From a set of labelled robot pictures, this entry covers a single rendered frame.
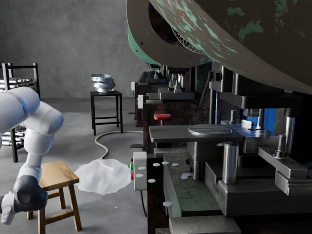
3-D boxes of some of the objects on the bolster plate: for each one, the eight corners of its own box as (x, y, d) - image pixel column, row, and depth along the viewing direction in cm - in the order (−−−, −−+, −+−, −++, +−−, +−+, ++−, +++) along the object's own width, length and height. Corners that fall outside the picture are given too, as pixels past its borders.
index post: (225, 184, 61) (227, 143, 59) (221, 178, 64) (223, 139, 62) (237, 184, 61) (240, 143, 59) (232, 178, 64) (235, 139, 62)
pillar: (257, 137, 87) (261, 94, 84) (254, 135, 89) (257, 93, 86) (264, 137, 87) (267, 94, 84) (261, 135, 89) (264, 93, 86)
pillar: (285, 154, 71) (290, 101, 68) (280, 152, 73) (285, 100, 70) (293, 154, 71) (299, 101, 68) (288, 151, 73) (294, 100, 70)
